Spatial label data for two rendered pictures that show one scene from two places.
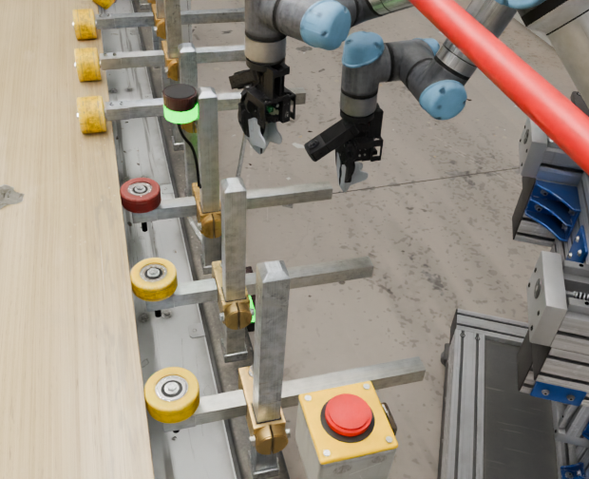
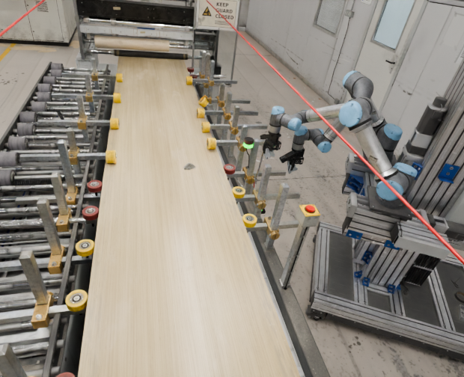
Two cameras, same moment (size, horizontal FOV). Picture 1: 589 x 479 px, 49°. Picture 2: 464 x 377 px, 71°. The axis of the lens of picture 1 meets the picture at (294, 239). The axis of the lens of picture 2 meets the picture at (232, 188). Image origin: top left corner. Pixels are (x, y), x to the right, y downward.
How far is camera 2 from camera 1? 90 cm
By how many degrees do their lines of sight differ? 4
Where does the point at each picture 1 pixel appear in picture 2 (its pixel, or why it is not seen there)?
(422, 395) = (305, 252)
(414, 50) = (316, 132)
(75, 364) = (222, 211)
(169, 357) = not seen: hidden behind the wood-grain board
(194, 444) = not seen: hidden behind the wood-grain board
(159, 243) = not seen: hidden behind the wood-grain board
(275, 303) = (284, 194)
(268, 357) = (279, 209)
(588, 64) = (364, 141)
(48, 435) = (220, 226)
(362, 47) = (301, 130)
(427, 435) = (307, 265)
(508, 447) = (337, 265)
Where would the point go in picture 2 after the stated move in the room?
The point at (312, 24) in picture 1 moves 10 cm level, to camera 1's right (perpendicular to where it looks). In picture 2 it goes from (291, 123) to (308, 126)
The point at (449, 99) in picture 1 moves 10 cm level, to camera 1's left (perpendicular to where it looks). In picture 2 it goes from (326, 146) to (310, 144)
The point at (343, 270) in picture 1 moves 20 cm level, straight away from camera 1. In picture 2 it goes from (291, 195) to (292, 178)
